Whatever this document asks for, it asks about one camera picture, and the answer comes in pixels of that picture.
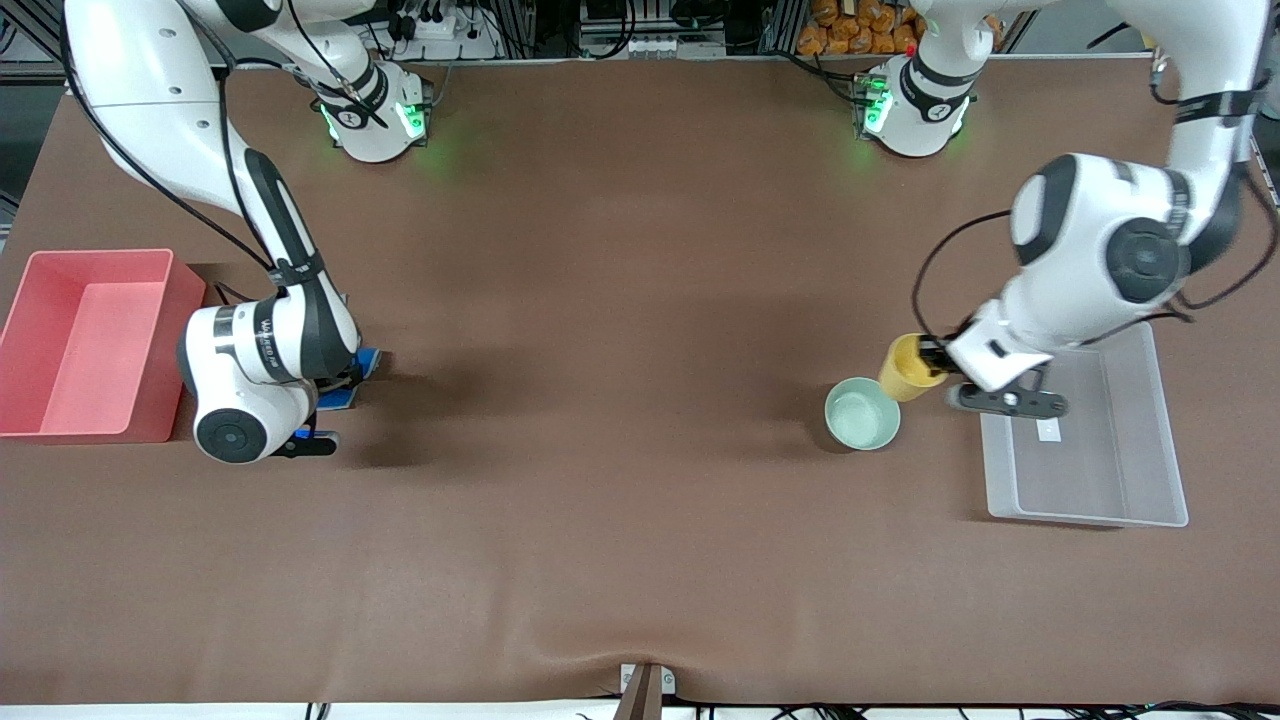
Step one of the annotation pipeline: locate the blue cloth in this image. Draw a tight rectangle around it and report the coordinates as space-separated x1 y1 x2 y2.
295 346 386 441

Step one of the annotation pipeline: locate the yellow cup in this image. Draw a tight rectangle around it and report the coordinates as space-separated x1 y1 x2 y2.
878 332 951 403

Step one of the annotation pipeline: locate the light green bowl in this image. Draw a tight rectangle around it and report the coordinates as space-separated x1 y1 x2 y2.
824 377 902 452

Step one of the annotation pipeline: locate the clear plastic bin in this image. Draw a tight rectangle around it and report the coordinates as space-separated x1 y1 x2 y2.
978 320 1190 528

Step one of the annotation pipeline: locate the pink plastic bin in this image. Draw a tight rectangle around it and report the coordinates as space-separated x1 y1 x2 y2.
0 248 207 443

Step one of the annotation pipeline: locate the brown table cover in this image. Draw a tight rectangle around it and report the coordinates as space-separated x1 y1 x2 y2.
0 55 1280 706

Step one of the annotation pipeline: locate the orange snack pile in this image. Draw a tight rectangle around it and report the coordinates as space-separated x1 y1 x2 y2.
797 0 926 56

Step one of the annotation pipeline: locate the white power strip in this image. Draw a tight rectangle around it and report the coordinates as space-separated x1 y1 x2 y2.
385 0 501 59

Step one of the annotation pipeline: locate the grey electronics box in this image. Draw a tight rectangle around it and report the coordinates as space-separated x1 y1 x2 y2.
578 0 729 59

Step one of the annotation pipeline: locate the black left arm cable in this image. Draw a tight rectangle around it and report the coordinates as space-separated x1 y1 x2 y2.
910 20 1280 349

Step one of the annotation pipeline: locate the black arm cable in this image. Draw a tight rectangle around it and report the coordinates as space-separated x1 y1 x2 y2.
910 20 1280 349
58 0 391 301

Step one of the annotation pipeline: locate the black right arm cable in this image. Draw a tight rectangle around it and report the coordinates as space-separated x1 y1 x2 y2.
58 0 391 301

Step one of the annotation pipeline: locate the black base cable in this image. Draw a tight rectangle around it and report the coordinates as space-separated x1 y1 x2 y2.
778 48 863 101

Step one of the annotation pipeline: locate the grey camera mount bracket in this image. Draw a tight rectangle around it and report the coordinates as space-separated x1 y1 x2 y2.
615 662 677 720

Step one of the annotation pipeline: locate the aluminium frame profile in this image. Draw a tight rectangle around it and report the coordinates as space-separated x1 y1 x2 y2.
0 0 67 83

